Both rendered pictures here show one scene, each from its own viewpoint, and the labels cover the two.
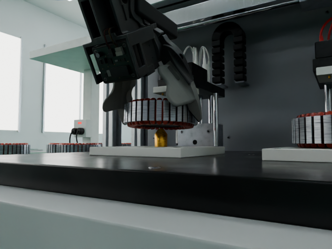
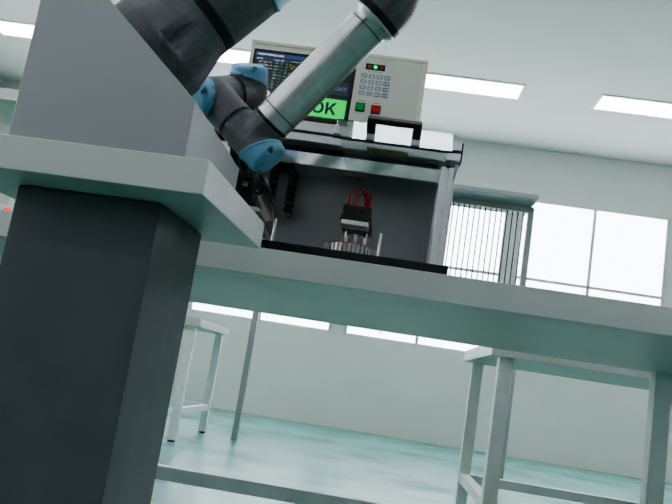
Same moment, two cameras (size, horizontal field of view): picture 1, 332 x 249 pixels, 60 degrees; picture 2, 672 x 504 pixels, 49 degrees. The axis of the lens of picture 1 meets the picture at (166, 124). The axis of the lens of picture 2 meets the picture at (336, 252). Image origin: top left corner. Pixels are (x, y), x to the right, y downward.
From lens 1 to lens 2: 1.24 m
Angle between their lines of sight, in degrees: 27
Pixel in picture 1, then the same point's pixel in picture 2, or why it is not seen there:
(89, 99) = not seen: hidden behind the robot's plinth
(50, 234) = (253, 254)
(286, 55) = (325, 201)
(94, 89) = not seen: hidden behind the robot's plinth
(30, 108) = not seen: outside the picture
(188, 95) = (269, 217)
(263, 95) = (301, 228)
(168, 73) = (261, 201)
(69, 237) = (262, 254)
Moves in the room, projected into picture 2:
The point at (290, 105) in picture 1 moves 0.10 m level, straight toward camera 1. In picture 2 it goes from (320, 242) to (322, 235)
